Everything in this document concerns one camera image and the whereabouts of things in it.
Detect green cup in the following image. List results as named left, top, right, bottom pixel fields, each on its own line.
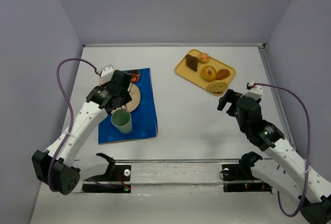
left=111, top=109, right=132, bottom=135

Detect yellow tray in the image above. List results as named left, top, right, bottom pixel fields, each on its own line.
left=175, top=49, right=236, bottom=96

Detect orange spoon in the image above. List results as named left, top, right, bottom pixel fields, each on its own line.
left=130, top=73, right=140, bottom=83

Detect metal tongs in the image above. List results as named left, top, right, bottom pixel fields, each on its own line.
left=121, top=82, right=134, bottom=113

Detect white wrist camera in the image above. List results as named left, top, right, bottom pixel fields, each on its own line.
left=99, top=65, right=114, bottom=85
left=244, top=81, right=263, bottom=100

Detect dark brown chocolate bread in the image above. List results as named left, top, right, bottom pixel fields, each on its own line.
left=185, top=54, right=199, bottom=71

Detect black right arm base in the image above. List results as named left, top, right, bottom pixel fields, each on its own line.
left=219, top=152, right=272, bottom=193

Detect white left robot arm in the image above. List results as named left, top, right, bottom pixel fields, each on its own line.
left=32, top=70, right=132, bottom=195

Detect seeded bread slice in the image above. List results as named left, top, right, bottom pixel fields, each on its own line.
left=206, top=82, right=228, bottom=95

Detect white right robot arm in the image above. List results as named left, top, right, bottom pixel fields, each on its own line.
left=217, top=86, right=330, bottom=223

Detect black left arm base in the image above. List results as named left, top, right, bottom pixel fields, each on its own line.
left=82, top=153, right=131, bottom=193

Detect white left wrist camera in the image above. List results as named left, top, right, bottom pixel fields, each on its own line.
left=99, top=65, right=114, bottom=85

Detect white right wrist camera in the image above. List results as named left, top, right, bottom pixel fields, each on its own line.
left=244, top=81, right=263, bottom=100

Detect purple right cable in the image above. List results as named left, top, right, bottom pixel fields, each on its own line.
left=252, top=82, right=311, bottom=218

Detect round peach bun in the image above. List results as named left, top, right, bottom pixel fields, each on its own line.
left=198, top=53, right=210, bottom=64

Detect yellow glazed donut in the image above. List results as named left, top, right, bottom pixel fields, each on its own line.
left=201, top=66, right=217, bottom=82

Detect blue patterned placemat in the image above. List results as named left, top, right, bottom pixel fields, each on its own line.
left=98, top=68, right=158, bottom=144

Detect beige plate with branch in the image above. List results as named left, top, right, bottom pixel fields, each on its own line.
left=125, top=83, right=141, bottom=112

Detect brown glazed roll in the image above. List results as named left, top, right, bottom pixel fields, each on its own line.
left=216, top=69, right=231, bottom=80

